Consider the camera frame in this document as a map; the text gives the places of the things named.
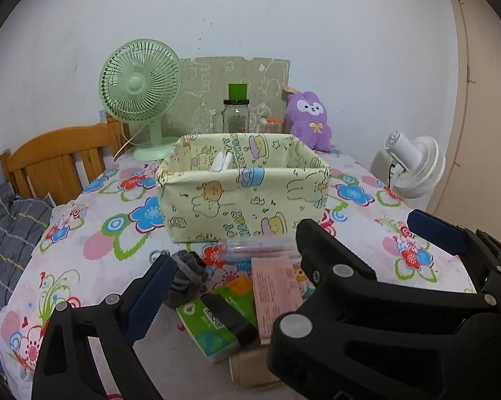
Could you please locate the grey plaid blanket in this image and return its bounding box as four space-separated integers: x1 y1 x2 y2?
0 183 58 310

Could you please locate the clear plastic packet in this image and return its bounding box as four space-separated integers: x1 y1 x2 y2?
219 235 302 266

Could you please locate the beige cardboard box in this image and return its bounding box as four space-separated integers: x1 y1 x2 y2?
228 343 283 388

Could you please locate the wooden bed headboard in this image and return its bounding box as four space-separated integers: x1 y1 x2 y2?
0 117 131 207

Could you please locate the green tissue pack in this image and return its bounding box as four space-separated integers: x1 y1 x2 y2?
176 277 260 363

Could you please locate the floral printed table cloth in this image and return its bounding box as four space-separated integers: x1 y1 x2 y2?
0 146 480 400

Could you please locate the white fan cable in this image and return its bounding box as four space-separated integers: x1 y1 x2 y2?
112 128 144 161

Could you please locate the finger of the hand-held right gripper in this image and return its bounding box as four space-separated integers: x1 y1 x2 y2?
407 209 501 319

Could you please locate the small jar with orange lid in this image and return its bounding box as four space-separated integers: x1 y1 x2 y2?
260 117 283 135

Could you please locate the clear glass mug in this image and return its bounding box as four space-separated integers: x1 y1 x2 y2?
210 107 225 134

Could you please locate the white rolled cloth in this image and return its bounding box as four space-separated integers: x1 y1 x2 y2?
212 152 235 172

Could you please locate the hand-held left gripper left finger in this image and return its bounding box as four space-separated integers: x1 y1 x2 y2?
31 253 177 400

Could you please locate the grey drawstring pouch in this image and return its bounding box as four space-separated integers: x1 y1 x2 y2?
163 249 210 310

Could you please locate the beige door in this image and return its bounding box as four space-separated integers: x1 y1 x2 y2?
425 0 501 256

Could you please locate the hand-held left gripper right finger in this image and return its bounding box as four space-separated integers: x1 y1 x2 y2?
267 218 501 400

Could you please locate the glass jar with green lid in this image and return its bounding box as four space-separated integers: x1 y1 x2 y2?
222 84 251 134

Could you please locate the white desk fan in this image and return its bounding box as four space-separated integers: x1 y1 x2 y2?
373 131 446 207

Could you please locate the purple plush bunny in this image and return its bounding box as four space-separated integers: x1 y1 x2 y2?
284 89 335 153

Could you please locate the yellow printed fabric storage box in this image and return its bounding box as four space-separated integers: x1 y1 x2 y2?
156 132 333 243

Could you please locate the green desk fan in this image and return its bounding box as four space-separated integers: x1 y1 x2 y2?
99 38 183 161

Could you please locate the pink paper packet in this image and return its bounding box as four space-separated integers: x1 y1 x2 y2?
250 256 318 341

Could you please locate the beige printed cardboard panel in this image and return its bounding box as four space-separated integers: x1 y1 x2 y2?
167 56 291 136

